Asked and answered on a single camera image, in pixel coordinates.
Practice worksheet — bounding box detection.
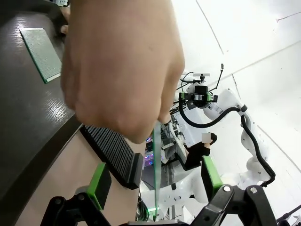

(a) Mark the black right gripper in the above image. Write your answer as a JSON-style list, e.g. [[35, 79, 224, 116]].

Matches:
[[179, 85, 218, 108]]

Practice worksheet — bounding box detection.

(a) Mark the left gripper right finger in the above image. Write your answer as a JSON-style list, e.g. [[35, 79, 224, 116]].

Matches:
[[195, 155, 278, 226]]

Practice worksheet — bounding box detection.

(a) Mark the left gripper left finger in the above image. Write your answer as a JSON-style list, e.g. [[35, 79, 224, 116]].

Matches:
[[40, 162, 112, 226]]

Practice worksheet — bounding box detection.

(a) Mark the green perforated PCB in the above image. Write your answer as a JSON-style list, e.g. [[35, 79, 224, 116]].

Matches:
[[19, 27, 62, 84], [151, 120, 163, 216]]

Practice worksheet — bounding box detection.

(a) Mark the dark brown tray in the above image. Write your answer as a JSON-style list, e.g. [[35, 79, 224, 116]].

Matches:
[[0, 0, 83, 209]]

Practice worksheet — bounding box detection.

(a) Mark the person's right hand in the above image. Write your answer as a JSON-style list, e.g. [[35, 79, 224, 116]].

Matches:
[[60, 0, 186, 144]]

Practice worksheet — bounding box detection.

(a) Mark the person's left hand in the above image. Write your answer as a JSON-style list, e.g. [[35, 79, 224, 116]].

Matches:
[[60, 6, 71, 36]]

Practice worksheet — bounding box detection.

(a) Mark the background person in black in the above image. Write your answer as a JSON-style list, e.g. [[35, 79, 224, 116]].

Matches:
[[183, 132, 218, 171]]

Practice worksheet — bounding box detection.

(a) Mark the thin black pole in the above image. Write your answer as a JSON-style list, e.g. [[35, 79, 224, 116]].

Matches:
[[214, 63, 224, 90]]

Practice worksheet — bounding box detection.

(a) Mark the black slotted PCB rack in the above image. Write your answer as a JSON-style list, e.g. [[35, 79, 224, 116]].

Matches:
[[79, 124, 144, 191]]

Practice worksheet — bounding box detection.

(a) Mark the lit computer case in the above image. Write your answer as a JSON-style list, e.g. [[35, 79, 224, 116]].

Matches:
[[143, 135, 156, 168]]

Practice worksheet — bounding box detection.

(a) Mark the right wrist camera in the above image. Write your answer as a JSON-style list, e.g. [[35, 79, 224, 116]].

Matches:
[[192, 73, 210, 83]]

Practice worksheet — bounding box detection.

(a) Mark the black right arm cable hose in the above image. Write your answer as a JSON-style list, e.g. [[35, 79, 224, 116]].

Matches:
[[178, 98, 276, 188]]

